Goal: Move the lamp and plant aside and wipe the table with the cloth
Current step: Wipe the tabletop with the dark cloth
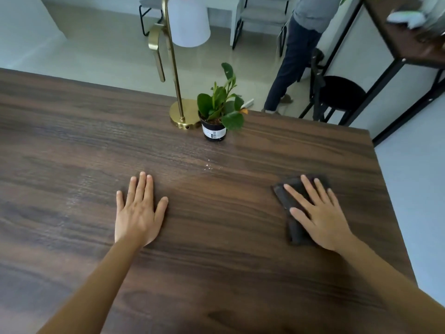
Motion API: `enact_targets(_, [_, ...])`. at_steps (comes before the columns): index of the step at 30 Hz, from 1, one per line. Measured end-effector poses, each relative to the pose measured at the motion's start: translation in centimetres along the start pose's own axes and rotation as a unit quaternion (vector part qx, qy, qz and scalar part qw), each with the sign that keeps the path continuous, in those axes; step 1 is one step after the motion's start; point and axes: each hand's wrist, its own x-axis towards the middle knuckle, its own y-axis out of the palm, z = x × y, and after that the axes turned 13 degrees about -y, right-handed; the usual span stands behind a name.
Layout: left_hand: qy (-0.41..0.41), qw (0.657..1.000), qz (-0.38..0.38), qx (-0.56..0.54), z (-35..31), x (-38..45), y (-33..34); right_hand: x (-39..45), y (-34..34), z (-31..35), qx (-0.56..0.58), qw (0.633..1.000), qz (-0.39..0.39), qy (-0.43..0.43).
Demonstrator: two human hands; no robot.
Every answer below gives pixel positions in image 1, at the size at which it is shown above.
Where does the person's right hand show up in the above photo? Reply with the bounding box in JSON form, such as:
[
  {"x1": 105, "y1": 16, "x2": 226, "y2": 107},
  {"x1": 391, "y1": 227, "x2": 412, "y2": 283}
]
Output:
[{"x1": 283, "y1": 174, "x2": 355, "y2": 254}]

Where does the person's left hand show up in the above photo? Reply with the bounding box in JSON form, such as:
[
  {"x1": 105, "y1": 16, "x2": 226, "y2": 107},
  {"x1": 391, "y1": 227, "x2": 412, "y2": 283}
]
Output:
[{"x1": 114, "y1": 172, "x2": 169, "y2": 248}]

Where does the dark grey wiping cloth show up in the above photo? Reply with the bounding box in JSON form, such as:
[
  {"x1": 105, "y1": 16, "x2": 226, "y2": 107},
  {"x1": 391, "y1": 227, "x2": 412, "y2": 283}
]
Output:
[{"x1": 272, "y1": 175, "x2": 331, "y2": 246}]

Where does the gold lamp with white shade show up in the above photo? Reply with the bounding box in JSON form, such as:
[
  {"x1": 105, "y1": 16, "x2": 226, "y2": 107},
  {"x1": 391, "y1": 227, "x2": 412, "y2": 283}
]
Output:
[{"x1": 147, "y1": 0, "x2": 212, "y2": 130}]

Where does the potted plant black pot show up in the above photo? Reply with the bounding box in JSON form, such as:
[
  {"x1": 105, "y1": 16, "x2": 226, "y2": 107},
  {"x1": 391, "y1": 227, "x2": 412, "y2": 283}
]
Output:
[{"x1": 197, "y1": 62, "x2": 249, "y2": 142}]

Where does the person's right forearm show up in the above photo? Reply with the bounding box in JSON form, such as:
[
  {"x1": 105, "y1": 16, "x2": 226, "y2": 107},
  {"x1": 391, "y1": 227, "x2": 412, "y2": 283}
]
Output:
[{"x1": 339, "y1": 236, "x2": 445, "y2": 334}]

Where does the person's left forearm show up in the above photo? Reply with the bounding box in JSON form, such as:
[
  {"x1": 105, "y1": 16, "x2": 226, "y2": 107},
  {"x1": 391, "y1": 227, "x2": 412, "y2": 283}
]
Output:
[{"x1": 36, "y1": 236, "x2": 143, "y2": 334}]

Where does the dark wooden table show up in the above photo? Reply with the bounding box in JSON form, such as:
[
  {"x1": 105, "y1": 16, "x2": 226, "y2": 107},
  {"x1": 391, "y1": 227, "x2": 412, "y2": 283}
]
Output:
[{"x1": 0, "y1": 67, "x2": 418, "y2": 334}]

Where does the black round stool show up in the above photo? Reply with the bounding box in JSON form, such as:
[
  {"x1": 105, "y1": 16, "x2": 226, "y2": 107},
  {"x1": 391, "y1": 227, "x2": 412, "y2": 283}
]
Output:
[{"x1": 299, "y1": 48, "x2": 368, "y2": 126}]

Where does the tall wooden console table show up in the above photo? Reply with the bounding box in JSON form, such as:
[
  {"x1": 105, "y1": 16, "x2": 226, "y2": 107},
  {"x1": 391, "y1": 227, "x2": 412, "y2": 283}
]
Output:
[{"x1": 325, "y1": 0, "x2": 445, "y2": 147}]

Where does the white handheld device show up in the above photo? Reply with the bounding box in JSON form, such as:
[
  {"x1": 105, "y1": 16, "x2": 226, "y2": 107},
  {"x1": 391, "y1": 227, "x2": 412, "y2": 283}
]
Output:
[{"x1": 386, "y1": 10, "x2": 426, "y2": 30}]

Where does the white side table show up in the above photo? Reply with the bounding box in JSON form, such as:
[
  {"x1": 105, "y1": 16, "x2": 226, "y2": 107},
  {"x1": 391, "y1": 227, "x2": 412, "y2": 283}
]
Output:
[{"x1": 205, "y1": 0, "x2": 244, "y2": 45}]

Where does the grey chair black frame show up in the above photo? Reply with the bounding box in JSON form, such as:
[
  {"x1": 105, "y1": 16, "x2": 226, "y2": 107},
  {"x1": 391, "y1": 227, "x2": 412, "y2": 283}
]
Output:
[
  {"x1": 139, "y1": 0, "x2": 164, "y2": 37},
  {"x1": 232, "y1": 0, "x2": 291, "y2": 58}
]

